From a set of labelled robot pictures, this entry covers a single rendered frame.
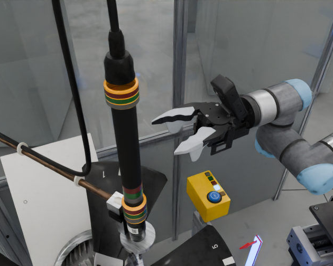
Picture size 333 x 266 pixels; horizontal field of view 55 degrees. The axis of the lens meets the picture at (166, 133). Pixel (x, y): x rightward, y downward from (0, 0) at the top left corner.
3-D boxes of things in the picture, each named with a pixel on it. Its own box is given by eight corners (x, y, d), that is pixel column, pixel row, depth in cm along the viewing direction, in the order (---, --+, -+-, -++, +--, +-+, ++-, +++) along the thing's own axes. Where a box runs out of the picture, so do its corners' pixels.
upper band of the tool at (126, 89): (99, 104, 41) (96, 85, 39) (120, 88, 44) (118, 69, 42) (126, 115, 39) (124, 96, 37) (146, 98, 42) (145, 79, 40)
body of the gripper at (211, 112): (209, 158, 65) (255, 139, 70) (213, 126, 60) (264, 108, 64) (190, 135, 70) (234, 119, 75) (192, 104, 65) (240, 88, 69)
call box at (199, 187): (185, 193, 130) (186, 177, 123) (207, 186, 133) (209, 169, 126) (204, 225, 119) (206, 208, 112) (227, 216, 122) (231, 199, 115)
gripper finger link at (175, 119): (151, 140, 67) (195, 137, 67) (151, 119, 63) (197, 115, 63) (150, 130, 69) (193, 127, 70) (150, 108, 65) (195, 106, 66)
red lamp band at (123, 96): (96, 92, 40) (95, 87, 39) (118, 76, 43) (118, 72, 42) (125, 103, 38) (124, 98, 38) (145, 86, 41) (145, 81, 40)
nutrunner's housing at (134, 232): (125, 247, 65) (89, 32, 35) (136, 232, 68) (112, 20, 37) (141, 256, 64) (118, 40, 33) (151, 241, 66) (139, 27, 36)
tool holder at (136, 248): (105, 238, 64) (98, 209, 57) (126, 212, 68) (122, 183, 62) (142, 261, 60) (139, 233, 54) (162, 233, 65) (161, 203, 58)
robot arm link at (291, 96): (308, 117, 74) (320, 86, 69) (271, 132, 71) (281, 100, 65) (284, 100, 80) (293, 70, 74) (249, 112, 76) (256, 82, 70)
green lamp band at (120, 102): (98, 97, 40) (96, 93, 40) (119, 81, 43) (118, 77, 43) (125, 108, 39) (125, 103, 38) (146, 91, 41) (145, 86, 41)
